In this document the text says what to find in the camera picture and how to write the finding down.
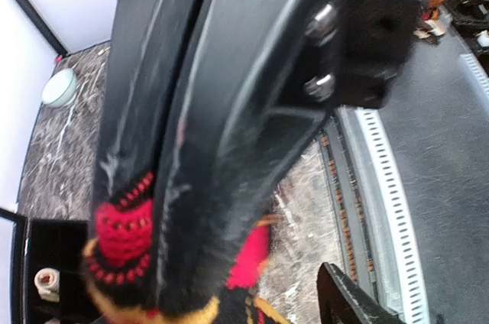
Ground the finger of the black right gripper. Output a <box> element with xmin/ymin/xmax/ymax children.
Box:
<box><xmin>89</xmin><ymin>0</ymin><xmax>215</xmax><ymax>233</ymax></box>

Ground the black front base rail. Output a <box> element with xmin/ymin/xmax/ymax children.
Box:
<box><xmin>316</xmin><ymin>115</ymin><xmax>378</xmax><ymax>300</ymax></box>

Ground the black argyle orange red sock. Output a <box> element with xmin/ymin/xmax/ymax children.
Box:
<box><xmin>82</xmin><ymin>172</ymin><xmax>286</xmax><ymax>323</ymax></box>

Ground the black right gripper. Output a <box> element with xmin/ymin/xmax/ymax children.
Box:
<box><xmin>303</xmin><ymin>0</ymin><xmax>421</xmax><ymax>109</ymax></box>

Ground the white slotted cable duct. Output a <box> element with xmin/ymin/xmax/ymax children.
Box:
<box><xmin>355</xmin><ymin>53</ymin><xmax>488</xmax><ymax>323</ymax></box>

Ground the beige rolled sock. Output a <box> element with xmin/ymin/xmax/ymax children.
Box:
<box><xmin>34</xmin><ymin>267</ymin><xmax>60</xmax><ymax>303</ymax></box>

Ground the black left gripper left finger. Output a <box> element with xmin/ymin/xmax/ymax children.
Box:
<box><xmin>151</xmin><ymin>0</ymin><xmax>352</xmax><ymax>313</ymax></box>

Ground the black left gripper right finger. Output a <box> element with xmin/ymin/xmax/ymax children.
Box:
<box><xmin>316</xmin><ymin>263</ymin><xmax>403</xmax><ymax>324</ymax></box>

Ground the pale green bowl at back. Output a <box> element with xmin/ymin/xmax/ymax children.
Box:
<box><xmin>41</xmin><ymin>68</ymin><xmax>77</xmax><ymax>108</ymax></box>

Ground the black box with glass lid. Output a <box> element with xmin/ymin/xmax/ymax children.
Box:
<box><xmin>1</xmin><ymin>209</ymin><xmax>99</xmax><ymax>323</ymax></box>

